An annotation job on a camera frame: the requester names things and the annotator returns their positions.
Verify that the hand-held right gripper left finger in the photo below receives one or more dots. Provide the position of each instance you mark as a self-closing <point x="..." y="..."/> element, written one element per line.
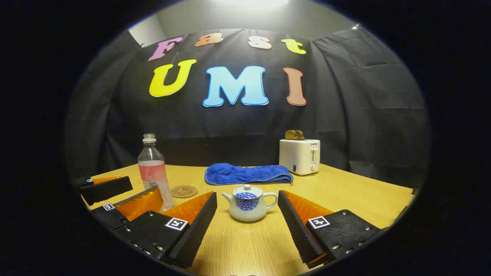
<point x="195" y="234"/>

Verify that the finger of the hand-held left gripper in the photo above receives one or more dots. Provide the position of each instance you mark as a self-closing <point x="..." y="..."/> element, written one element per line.
<point x="111" y="216"/>
<point x="107" y="190"/>

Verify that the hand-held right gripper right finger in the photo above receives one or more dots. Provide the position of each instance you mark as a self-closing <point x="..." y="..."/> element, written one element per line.
<point x="297" y="230"/>

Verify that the round wooden coaster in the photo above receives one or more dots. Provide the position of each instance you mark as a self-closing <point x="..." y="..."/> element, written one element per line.
<point x="184" y="191"/>

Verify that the clear water bottle pink label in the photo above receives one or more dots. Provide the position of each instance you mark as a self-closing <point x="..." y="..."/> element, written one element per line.
<point x="153" y="172"/>

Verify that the white teacup blue flower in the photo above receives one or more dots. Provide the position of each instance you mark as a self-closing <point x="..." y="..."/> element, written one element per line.
<point x="249" y="212"/>

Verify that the white toaster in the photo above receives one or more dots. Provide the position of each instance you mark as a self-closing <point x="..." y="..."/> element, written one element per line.
<point x="299" y="157"/>

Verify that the blue towel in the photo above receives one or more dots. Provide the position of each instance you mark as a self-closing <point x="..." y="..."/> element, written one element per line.
<point x="245" y="174"/>

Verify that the toasted bread slice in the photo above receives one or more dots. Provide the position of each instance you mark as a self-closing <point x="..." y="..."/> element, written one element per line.
<point x="290" y="135"/>
<point x="300" y="134"/>

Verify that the ceiling light panel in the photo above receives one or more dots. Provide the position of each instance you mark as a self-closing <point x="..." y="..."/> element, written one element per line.
<point x="253" y="2"/>

